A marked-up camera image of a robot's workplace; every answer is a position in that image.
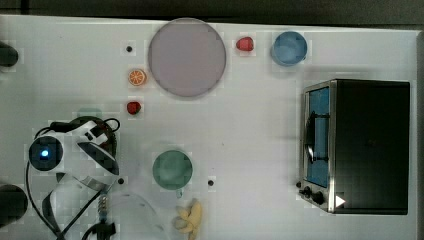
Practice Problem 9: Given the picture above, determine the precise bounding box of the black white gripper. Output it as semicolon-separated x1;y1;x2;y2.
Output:
73;121;119;175

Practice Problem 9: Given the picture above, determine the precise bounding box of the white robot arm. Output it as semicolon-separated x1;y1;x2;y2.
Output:
28;117;168;240

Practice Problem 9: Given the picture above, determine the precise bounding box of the green oval strainer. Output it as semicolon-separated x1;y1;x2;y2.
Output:
68;115;118;161

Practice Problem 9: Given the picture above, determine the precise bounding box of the red strawberry toy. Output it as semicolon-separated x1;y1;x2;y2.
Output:
236;37;254;52
126;101;141;115

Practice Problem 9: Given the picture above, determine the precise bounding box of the orange slice toy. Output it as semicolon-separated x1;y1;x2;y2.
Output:
128;69;147;86

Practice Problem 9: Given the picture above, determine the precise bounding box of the green mug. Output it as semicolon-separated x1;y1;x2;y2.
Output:
152;150;193;199

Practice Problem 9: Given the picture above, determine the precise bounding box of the grey round plate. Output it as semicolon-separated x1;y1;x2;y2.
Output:
148;18;226;98

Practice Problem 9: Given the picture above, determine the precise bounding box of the yellow banana toy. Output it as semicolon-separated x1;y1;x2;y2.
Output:
173;199;203;240

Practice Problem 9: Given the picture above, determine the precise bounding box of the blue bowl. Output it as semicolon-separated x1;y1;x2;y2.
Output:
271;31;308;66

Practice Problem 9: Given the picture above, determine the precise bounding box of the black toaster oven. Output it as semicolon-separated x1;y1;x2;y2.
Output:
296;79;411;215

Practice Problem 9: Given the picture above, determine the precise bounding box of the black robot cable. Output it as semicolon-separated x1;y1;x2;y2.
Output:
25;117;122;240

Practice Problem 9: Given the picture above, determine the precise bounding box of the black post lower left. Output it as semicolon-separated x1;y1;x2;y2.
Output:
0;184;28;228

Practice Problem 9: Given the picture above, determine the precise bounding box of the black post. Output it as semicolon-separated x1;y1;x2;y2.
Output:
0;184;28;228
0;42;19;67

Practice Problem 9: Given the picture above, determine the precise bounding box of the black post upper left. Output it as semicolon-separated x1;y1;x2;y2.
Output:
0;42;19;67

